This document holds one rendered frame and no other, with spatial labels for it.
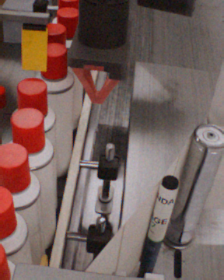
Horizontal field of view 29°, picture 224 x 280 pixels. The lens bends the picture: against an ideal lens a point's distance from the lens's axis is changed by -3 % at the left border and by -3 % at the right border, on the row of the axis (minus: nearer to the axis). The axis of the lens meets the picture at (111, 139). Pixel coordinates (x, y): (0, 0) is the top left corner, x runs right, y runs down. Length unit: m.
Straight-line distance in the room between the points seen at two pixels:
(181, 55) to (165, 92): 0.23
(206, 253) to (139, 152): 0.20
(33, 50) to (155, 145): 0.29
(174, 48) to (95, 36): 0.59
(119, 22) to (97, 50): 0.04
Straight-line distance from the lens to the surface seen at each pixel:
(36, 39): 0.51
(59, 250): 0.53
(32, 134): 0.42
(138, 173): 0.66
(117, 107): 0.85
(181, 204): 0.52
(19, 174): 0.39
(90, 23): 0.48
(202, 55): 1.06
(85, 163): 0.62
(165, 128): 0.74
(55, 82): 0.54
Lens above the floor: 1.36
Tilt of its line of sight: 43 degrees down
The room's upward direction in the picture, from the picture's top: 6 degrees clockwise
